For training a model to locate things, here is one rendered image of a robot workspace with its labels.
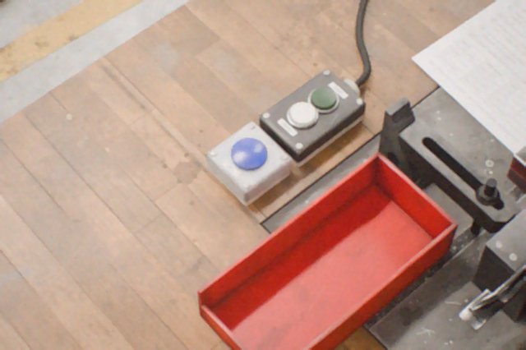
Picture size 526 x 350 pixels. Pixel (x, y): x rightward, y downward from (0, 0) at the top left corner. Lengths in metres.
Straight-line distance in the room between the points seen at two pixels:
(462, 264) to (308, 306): 0.17
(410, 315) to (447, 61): 0.34
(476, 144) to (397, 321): 0.25
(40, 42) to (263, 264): 1.48
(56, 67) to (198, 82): 1.22
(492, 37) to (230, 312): 0.49
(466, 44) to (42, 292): 0.59
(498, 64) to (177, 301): 0.49
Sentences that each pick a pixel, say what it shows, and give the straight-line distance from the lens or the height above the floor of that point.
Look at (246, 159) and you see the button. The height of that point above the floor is 0.94.
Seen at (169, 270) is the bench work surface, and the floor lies 0.90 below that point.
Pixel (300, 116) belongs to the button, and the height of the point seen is 0.94.
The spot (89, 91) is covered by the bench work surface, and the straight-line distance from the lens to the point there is 1.28.
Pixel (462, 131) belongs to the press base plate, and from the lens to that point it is 1.25.
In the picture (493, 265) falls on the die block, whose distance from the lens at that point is 1.10.
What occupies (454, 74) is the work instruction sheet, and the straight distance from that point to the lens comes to 1.30.
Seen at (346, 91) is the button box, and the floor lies 0.93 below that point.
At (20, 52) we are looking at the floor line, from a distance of 2.51.
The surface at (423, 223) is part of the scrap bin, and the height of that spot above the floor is 0.92.
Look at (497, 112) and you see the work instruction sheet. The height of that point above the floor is 0.90.
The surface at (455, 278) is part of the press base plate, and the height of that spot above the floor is 0.90.
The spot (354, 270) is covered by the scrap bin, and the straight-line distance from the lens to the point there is 1.14.
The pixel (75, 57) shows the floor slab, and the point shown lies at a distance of 2.47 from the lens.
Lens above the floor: 1.91
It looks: 58 degrees down
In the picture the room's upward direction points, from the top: 1 degrees clockwise
